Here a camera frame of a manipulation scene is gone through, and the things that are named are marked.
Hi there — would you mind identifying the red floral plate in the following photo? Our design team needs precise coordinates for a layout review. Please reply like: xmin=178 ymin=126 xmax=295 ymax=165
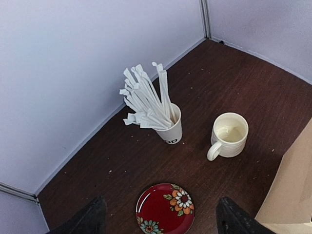
xmin=135 ymin=183 xmax=195 ymax=234

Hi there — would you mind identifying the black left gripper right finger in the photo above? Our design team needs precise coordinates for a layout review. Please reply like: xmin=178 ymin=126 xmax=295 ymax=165
xmin=216 ymin=196 xmax=274 ymax=234

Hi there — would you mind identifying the bundle of white wrapped straws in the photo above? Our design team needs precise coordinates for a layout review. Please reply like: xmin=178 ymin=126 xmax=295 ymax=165
xmin=119 ymin=62 xmax=178 ymax=131

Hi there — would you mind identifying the right aluminium wall post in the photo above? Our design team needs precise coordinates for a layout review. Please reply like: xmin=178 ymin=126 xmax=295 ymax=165
xmin=200 ymin=0 xmax=212 ymax=39

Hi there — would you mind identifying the cream ceramic mug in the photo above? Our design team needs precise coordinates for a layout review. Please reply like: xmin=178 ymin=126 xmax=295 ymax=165
xmin=207 ymin=112 xmax=249 ymax=161

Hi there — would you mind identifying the brown paper bag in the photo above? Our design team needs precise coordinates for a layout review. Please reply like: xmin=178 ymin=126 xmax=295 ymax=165
xmin=255 ymin=122 xmax=312 ymax=234

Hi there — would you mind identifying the left aluminium wall post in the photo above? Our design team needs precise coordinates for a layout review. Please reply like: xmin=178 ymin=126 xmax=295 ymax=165
xmin=0 ymin=182 xmax=39 ymax=204

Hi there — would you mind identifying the paper cup holding straws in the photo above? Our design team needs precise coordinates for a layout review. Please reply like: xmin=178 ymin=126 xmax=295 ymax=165
xmin=156 ymin=103 xmax=182 ymax=145

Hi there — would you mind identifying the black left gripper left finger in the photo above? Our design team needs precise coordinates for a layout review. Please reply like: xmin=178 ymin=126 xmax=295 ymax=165
xmin=48 ymin=196 xmax=107 ymax=234

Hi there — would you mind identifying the aluminium wall post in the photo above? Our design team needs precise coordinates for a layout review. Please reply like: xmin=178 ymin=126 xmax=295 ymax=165
xmin=200 ymin=0 xmax=212 ymax=39
xmin=0 ymin=182 xmax=39 ymax=204

